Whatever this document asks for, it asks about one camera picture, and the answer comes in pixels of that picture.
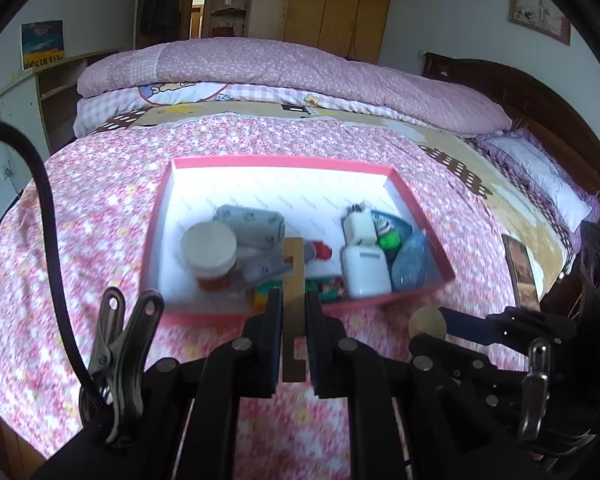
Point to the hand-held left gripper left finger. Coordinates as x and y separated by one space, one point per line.
275 345

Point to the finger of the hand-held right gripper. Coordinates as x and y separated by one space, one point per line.
462 324
455 355

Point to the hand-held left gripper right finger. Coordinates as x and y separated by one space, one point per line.
312 355

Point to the cream tape roll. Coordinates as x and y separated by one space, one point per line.
427 322

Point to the beige wooden notched piece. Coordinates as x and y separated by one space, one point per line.
294 310

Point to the green lighter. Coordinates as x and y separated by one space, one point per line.
262 296

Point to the pink cardboard box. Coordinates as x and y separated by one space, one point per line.
205 317

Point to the grey curved plastic piece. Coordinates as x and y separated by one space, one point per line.
265 267

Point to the blue correction tape dispenser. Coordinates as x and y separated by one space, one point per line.
409 262

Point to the white plastic case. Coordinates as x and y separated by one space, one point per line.
365 272

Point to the red toy piece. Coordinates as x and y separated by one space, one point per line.
322 250

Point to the green toy figure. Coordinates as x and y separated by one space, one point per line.
389 240

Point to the white bottle orange label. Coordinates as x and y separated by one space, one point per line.
207 250

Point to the blue and white toy figure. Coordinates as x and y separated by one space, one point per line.
397 220

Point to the grey studded toy plate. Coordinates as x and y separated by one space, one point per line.
252 220

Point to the white charger plug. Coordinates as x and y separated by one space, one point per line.
357 227

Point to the dark cover book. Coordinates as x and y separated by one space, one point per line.
520 270

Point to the metal spring clip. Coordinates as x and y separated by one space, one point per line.
125 350

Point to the white purple pillow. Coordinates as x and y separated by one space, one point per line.
540 170

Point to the beige cartoon bedsheet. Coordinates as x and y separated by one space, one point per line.
430 135

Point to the dark wooden headboard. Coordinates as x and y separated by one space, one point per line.
555 105

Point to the folded pink quilt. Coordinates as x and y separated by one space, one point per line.
280 65

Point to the checked cartoon quilt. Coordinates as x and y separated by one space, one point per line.
130 105

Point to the wooden corner shelf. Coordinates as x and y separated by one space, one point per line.
230 5

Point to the wooden wardrobe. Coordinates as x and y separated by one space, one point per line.
325 5

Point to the white bookshelf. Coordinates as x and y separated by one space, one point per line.
20 105

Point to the dark hanging coat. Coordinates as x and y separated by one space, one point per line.
160 7

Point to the blue yellow painting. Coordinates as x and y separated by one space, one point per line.
42 42

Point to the pink framed wall picture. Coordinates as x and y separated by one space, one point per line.
537 7

